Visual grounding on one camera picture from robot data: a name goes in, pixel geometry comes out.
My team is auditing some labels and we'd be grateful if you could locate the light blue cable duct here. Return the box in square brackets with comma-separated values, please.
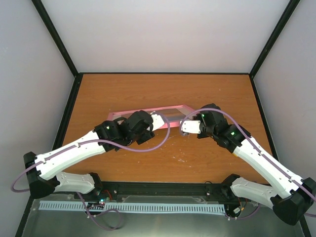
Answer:
[39, 200, 225, 215]

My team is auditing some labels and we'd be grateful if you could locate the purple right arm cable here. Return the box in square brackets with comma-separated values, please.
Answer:
[179, 108, 316, 220]

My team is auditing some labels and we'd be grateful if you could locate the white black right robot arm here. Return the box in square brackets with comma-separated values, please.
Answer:
[191, 104, 316, 226]

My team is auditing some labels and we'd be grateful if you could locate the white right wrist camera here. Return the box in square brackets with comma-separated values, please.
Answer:
[180, 120, 201, 135]

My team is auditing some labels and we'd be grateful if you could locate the pink picture frame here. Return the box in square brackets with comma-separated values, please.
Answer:
[107, 105, 194, 127]

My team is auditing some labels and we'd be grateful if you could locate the black frame post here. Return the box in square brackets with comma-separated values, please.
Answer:
[249, 0, 300, 80]
[31, 0, 79, 78]

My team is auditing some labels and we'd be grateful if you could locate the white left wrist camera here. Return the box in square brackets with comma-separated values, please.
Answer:
[148, 111, 165, 131]

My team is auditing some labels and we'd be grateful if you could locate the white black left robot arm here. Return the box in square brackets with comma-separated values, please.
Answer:
[23, 110, 164, 199]

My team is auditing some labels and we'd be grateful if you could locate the black aluminium mounting rail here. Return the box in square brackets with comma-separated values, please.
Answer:
[34, 180, 296, 200]

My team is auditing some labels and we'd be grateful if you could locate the black right frame post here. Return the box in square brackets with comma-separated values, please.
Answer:
[249, 0, 300, 80]

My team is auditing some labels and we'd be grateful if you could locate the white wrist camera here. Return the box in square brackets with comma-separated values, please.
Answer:
[180, 120, 201, 135]
[148, 111, 165, 131]

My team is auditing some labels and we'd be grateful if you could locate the black left frame post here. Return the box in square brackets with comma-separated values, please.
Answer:
[31, 0, 79, 78]

